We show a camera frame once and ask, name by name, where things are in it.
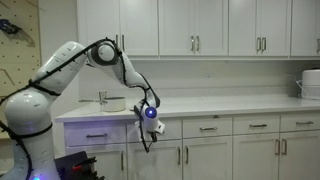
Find red handled pliers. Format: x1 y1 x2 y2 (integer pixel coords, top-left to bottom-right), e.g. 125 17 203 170
71 158 98 173

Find white base cabinet door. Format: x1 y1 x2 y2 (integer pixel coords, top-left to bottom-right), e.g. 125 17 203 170
65 143 127 180
279 130 320 180
233 133 280 180
127 139 183 180
182 135 233 180

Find black tool case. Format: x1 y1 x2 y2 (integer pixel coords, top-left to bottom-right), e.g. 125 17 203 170
54 150 106 180

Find wooden pegboard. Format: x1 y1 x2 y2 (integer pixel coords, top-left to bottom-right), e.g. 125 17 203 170
0 0 42 141

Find blue handled saw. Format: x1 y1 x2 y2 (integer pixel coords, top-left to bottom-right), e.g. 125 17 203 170
0 18 36 47

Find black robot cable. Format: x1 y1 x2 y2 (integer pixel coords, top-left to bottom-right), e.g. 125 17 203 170
0 37 161 180

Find white kitchen drawer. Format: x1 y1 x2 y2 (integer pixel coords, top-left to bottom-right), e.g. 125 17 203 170
280 113 320 133
64 120 127 148
182 116 233 139
233 114 281 135

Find white wall cabinet door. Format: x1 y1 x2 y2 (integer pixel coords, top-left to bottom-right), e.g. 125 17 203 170
260 0 292 57
119 0 159 57
77 0 120 56
291 0 320 57
229 0 261 57
158 0 195 57
194 0 229 57

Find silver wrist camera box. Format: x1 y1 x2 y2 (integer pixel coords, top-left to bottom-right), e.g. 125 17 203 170
153 119 166 135

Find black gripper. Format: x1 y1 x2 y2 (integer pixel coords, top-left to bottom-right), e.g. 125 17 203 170
145 130 159 144

